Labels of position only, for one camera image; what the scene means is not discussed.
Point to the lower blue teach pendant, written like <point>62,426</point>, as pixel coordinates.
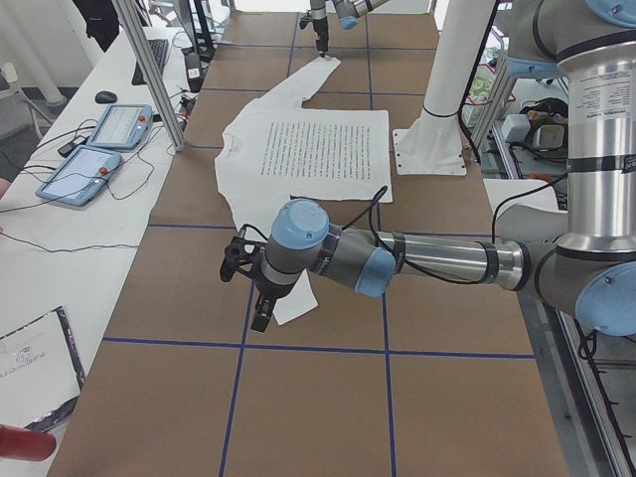
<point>81,176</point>

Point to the black computer mouse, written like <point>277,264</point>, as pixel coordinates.
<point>105,97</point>

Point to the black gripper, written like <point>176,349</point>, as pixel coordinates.
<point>268,290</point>
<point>319,26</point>

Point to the upper blue teach pendant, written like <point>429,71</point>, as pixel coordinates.
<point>122,126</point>

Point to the black white labelled box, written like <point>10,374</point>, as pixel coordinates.
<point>194,71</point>

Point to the red fire extinguisher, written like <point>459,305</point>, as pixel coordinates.
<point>26,444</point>

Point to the aluminium frame post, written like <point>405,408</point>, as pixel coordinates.
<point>130,21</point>

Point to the white central column pedestal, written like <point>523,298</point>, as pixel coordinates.
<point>433,145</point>

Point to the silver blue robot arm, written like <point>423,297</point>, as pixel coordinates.
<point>348,13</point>
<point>581,262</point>

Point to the blue teach pendant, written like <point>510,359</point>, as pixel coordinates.
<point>81,176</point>
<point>122,126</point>

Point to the white long-sleeve printed shirt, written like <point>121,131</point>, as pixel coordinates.
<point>281,162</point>

